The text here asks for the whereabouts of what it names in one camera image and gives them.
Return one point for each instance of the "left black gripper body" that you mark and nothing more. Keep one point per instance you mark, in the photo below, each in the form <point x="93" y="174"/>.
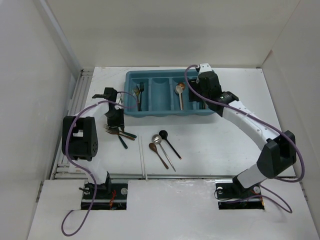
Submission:
<point x="114" y="118"/>

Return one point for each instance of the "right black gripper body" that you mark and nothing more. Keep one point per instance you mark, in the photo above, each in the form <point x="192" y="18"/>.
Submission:
<point x="193" y="96"/>

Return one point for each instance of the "copper spoon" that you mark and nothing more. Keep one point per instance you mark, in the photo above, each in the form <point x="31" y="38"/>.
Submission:
<point x="182" y="85"/>

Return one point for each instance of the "white spoon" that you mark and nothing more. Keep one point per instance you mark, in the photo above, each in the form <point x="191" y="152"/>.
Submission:
<point x="179" y="91"/>

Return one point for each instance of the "black spoon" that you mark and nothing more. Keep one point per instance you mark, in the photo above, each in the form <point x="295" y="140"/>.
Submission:
<point x="164" y="135"/>

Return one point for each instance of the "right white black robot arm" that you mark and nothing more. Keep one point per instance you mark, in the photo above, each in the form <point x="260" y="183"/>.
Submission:
<point x="278" y="149"/>

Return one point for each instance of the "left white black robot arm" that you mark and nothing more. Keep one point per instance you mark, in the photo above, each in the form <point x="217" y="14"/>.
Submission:
<point x="110" y="99"/>

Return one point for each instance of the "white chopstick left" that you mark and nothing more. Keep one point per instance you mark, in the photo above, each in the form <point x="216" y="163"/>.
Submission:
<point x="141" y="157"/>

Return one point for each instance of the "white chopstick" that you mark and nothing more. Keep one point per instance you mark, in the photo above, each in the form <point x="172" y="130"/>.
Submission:
<point x="141" y="157"/>
<point x="144" y="157"/>

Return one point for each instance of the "blue plastic cutlery tray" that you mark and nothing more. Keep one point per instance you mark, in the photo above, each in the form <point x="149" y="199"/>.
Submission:
<point x="159" y="98"/>

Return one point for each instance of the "silver metal spoon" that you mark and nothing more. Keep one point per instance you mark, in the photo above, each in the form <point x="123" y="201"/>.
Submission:
<point x="156" y="139"/>

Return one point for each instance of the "brown wooden spoon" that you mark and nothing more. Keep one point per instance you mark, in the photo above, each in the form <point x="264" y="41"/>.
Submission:
<point x="153" y="147"/>

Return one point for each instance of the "white chopstick right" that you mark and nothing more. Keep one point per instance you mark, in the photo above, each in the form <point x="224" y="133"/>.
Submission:
<point x="144" y="157"/>

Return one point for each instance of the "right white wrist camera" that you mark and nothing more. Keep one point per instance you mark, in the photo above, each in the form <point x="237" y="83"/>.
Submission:
<point x="202" y="68"/>

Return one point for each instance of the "aluminium rail front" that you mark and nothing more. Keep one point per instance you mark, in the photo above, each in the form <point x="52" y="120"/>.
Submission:
<point x="166" y="176"/>

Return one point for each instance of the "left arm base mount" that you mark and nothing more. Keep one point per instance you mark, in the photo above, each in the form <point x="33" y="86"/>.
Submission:
<point x="109" y="196"/>

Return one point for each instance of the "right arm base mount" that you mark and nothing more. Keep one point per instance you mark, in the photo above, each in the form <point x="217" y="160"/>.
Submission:
<point x="230" y="198"/>

